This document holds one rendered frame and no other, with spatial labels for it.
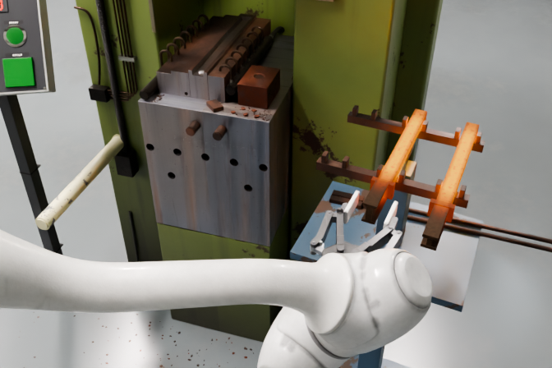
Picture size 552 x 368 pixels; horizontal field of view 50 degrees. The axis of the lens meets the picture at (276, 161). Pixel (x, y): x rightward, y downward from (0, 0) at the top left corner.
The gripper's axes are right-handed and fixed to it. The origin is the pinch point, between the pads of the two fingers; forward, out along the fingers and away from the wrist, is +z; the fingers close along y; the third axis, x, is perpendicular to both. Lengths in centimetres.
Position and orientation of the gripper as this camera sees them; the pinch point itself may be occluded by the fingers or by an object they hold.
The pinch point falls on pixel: (371, 210)
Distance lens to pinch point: 112.7
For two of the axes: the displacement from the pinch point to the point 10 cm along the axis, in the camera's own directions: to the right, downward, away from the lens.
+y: 9.1, 2.5, -3.4
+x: 0.0, -8.1, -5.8
